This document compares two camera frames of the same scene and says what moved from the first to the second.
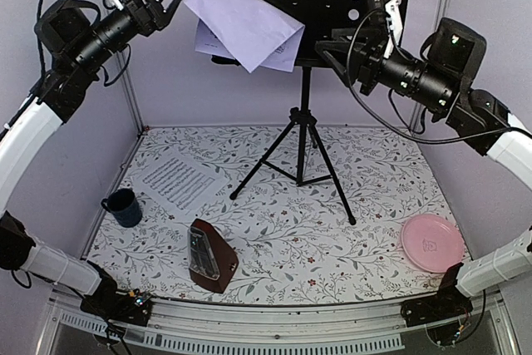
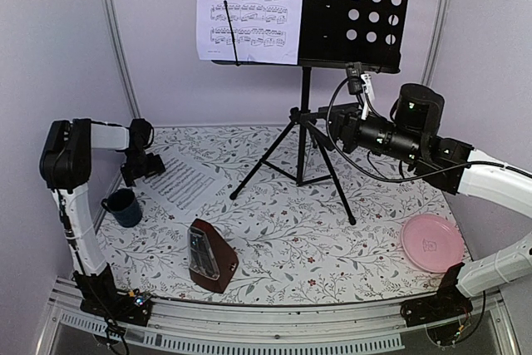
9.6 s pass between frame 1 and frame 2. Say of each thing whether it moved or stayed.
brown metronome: stayed
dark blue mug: stayed
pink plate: stayed
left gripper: moved
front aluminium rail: stayed
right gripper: moved
